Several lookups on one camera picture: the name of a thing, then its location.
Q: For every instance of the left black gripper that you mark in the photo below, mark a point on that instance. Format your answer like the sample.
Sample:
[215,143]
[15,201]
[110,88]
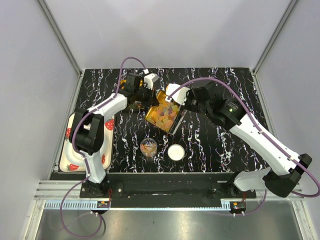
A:
[152,100]

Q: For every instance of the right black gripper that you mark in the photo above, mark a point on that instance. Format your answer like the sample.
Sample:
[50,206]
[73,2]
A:
[189,94]

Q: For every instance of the gold tin with lollipops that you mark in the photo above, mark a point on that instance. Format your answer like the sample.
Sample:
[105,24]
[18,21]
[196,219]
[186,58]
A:
[134,106]

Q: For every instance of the gold tin with gummies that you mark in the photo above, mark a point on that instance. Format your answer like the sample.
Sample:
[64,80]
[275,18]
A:
[167,116]

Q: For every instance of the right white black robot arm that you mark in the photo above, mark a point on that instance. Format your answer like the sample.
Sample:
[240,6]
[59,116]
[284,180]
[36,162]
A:
[222,106]

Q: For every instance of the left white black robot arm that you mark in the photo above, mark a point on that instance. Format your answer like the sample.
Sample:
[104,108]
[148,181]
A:
[87,131]

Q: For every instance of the black marble pattern mat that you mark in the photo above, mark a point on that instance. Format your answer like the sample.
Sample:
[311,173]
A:
[208,147]

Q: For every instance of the clear plastic jar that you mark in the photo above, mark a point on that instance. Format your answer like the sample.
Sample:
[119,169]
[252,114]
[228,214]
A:
[148,148]

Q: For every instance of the white jar lid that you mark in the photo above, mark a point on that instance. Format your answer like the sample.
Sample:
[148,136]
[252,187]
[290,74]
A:
[176,152]

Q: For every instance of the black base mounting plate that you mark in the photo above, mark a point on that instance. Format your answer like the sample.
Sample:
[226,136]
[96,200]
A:
[204,184]

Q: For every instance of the white paper plate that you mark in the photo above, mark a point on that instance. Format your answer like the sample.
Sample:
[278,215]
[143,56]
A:
[74,162]

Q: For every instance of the strawberry pattern tray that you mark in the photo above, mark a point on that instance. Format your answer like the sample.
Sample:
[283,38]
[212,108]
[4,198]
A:
[108,133]

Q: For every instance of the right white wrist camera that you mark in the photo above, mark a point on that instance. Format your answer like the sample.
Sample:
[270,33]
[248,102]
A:
[180,97]

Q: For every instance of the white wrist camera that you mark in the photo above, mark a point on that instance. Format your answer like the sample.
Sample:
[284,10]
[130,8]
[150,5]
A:
[180,97]
[149,79]

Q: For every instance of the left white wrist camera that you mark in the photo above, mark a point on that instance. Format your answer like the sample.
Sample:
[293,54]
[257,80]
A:
[149,79]

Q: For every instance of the left aluminium frame post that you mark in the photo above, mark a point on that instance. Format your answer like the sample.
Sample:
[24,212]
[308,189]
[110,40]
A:
[59,36]

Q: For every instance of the aluminium frame post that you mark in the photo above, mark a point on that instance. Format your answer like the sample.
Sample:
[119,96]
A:
[275,34]
[59,36]

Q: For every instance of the aluminium rail base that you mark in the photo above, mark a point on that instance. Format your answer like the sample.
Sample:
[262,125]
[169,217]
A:
[53,192]

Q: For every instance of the right aluminium frame post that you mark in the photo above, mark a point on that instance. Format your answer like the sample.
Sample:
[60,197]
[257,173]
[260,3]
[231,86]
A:
[275,34]

